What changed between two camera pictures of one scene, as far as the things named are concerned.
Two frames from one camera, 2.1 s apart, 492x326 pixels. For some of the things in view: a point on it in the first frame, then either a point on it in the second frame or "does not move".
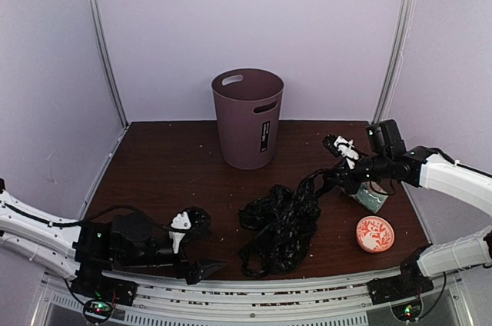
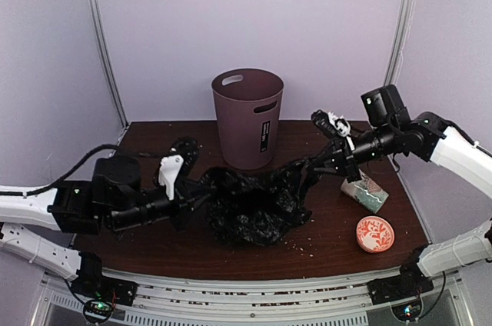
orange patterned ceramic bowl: x=374 y=234 does not move
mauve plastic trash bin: x=249 y=102 does not move
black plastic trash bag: x=284 y=223 to x=257 y=207
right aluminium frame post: x=407 y=20 does not move
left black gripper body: x=145 y=260 to x=136 y=217
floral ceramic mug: x=371 y=195 does not move
